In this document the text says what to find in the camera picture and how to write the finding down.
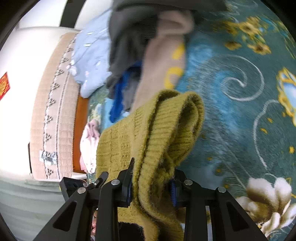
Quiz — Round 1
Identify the red wall sticker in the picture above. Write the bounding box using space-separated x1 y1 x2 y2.
0 72 10 100

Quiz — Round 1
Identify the pink folded garment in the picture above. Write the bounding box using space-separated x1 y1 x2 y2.
80 120 100 174

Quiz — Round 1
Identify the orange wooden bed frame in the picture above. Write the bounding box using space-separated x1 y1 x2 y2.
72 96 89 173

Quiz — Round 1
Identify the royal blue garment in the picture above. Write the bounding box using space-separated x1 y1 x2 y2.
109 61 142 123

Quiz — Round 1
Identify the olive green knit sweater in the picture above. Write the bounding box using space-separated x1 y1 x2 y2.
96 90 204 240

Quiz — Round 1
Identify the beige quilted headboard cover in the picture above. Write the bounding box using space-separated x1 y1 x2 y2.
30 33 79 181

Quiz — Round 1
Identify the light blue floral duvet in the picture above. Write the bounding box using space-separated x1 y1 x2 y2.
67 9 112 98

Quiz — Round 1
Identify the white black wardrobe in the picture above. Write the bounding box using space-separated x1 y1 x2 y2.
60 0 86 28

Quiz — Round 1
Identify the beige garment yellow print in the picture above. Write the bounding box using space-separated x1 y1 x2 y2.
132 10 194 111

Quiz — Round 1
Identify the dark grey garment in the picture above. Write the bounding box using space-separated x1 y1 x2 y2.
107 1 227 98

